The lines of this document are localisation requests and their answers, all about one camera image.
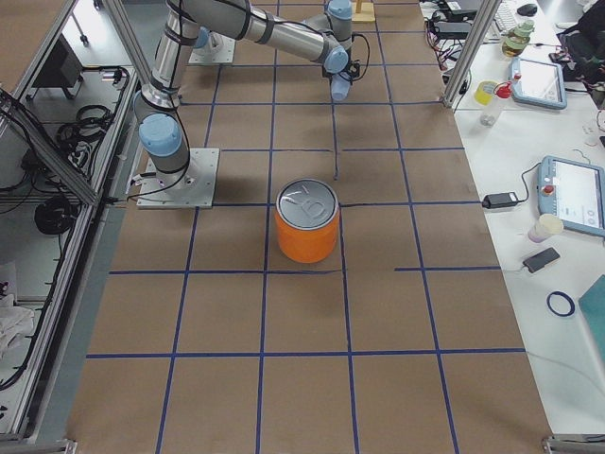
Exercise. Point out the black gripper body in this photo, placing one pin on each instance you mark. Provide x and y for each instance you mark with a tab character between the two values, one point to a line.
325	72

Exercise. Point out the light blue paper cup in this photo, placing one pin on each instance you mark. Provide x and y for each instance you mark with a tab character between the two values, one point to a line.
339	87

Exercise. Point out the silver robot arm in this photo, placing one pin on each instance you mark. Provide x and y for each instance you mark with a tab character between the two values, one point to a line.
196	30
207	41

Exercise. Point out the pink paper cup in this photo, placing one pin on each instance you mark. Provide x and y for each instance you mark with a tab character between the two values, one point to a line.
546	226

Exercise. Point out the wooden mug rack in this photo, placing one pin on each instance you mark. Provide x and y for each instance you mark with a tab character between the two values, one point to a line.
363	12

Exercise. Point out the yellow tape roll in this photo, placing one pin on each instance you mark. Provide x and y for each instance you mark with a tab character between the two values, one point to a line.
484	92

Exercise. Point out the small clear plastic bottle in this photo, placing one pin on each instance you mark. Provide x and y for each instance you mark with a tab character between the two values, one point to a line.
491	112

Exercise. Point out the orange cylindrical container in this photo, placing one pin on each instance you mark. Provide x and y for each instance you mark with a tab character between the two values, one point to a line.
307	215

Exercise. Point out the black computer mouse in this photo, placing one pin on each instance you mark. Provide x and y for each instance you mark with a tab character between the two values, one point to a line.
527	10

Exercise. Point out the upper teach pendant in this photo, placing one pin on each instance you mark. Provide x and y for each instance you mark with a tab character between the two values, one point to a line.
538	83

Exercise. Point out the teach pendant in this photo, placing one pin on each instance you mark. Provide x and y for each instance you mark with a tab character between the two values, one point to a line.
538	83
573	192

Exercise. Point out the black power adapter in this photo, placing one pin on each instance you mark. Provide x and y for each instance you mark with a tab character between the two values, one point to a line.
500	200

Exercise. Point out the lower teach pendant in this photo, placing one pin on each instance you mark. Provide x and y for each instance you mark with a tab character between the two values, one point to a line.
573	192

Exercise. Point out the black smartphone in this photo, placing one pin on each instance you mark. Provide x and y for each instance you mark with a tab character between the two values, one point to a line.
540	260

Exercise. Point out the teal folder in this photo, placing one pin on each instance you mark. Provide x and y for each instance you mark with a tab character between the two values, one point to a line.
592	306

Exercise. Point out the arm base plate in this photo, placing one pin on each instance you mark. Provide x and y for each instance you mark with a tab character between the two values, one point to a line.
195	189
224	56

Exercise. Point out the aluminium frame post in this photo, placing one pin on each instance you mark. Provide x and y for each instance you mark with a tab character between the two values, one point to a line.
482	22

